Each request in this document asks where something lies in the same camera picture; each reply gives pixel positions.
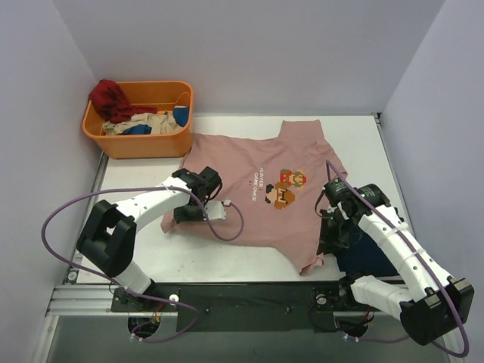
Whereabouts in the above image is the pink printed t-shirt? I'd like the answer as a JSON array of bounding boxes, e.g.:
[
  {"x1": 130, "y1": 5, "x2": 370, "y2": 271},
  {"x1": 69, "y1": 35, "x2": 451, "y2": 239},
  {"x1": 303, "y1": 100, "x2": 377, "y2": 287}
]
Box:
[{"x1": 160, "y1": 120, "x2": 346, "y2": 275}]

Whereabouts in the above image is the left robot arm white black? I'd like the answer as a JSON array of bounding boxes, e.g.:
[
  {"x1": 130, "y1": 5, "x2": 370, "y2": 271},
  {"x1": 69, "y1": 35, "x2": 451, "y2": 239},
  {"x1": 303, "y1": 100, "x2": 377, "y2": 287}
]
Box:
[{"x1": 76, "y1": 167, "x2": 225, "y2": 312}]

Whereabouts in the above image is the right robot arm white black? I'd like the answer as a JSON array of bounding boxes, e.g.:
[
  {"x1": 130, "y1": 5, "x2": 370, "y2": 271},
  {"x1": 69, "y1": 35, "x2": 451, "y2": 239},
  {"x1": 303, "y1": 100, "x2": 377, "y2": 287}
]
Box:
[{"x1": 318, "y1": 178, "x2": 474, "y2": 346}]

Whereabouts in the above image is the folded navy t-shirt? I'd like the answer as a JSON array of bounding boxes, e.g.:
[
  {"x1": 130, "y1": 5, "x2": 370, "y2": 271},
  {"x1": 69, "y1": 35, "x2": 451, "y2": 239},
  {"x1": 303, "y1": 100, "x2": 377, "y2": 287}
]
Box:
[{"x1": 334, "y1": 226, "x2": 398, "y2": 278}]

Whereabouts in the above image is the beige garment in bin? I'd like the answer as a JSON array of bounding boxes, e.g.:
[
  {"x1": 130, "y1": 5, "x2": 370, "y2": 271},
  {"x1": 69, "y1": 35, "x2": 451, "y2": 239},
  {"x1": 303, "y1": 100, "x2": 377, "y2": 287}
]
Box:
[{"x1": 103, "y1": 112, "x2": 182, "y2": 135}]

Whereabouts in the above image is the blue garment in bin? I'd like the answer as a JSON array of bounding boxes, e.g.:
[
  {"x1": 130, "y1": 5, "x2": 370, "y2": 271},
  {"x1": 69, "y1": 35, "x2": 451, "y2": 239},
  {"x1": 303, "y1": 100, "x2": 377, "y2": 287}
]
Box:
[{"x1": 123, "y1": 106, "x2": 191, "y2": 136}]

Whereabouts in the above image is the orange plastic bin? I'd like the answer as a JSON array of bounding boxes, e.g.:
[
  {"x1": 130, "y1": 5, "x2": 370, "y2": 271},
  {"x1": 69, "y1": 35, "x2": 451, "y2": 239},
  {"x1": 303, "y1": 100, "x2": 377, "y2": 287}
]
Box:
[{"x1": 82, "y1": 80, "x2": 194, "y2": 159}]

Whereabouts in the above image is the red garment in bin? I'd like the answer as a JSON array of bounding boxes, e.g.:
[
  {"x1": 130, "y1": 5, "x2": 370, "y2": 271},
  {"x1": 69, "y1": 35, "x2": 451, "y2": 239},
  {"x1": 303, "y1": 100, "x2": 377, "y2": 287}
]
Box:
[{"x1": 88, "y1": 79, "x2": 157, "y2": 124}]

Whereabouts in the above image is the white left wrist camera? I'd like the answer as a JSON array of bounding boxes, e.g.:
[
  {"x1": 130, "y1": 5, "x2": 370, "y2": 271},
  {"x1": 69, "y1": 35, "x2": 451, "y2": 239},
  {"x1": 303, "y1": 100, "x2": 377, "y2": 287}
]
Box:
[{"x1": 205, "y1": 200, "x2": 231, "y2": 221}]

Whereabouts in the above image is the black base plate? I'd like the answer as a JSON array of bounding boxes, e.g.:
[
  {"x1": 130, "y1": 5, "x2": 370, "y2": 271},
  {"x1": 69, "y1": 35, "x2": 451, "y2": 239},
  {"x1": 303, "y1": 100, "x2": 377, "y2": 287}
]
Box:
[{"x1": 109, "y1": 281, "x2": 383, "y2": 334}]

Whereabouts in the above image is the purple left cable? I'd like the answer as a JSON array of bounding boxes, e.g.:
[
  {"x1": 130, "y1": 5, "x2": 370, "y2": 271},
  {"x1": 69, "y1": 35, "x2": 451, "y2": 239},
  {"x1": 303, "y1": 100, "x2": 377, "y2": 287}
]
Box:
[{"x1": 40, "y1": 187, "x2": 245, "y2": 344}]

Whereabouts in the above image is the purple cable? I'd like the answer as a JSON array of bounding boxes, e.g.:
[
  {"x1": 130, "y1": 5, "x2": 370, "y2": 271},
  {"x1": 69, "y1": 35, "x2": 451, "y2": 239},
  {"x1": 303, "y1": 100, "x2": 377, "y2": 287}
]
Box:
[
  {"x1": 40, "y1": 187, "x2": 245, "y2": 344},
  {"x1": 324, "y1": 158, "x2": 470, "y2": 358}
]

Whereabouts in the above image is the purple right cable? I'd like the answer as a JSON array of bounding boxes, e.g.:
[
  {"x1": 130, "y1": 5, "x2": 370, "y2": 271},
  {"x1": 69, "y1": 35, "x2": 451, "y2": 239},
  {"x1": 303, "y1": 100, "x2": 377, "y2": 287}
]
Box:
[{"x1": 324, "y1": 158, "x2": 470, "y2": 358}]

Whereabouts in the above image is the aluminium frame rail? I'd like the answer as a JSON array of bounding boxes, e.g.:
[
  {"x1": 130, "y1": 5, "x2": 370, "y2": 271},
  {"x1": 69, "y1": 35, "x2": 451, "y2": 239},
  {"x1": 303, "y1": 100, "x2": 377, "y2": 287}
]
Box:
[{"x1": 47, "y1": 281, "x2": 376, "y2": 316}]

